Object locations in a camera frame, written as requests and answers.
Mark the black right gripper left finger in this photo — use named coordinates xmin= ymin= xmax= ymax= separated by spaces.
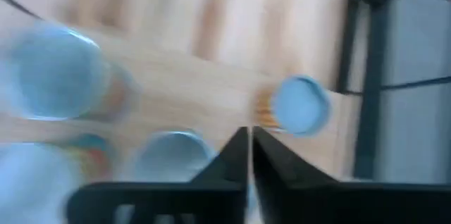
xmin=66 ymin=127 xmax=249 ymax=224

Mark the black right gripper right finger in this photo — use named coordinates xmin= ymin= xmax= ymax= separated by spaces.
xmin=252 ymin=127 xmax=451 ymax=224

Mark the tin can teal yellow label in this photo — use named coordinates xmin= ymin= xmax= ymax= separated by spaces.
xmin=133 ymin=130 xmax=216 ymax=185

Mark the tin can orange striped label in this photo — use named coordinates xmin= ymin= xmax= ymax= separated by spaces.
xmin=254 ymin=74 xmax=333 ymax=137

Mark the tomato tin can teal label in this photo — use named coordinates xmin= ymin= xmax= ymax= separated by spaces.
xmin=0 ymin=134 xmax=113 ymax=224

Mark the tin can orange yellow label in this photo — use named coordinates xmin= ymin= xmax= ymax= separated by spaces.
xmin=0 ymin=19 xmax=137 ymax=123

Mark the black aluminium table frame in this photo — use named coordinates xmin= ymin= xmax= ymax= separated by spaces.
xmin=336 ymin=0 xmax=397 ymax=180

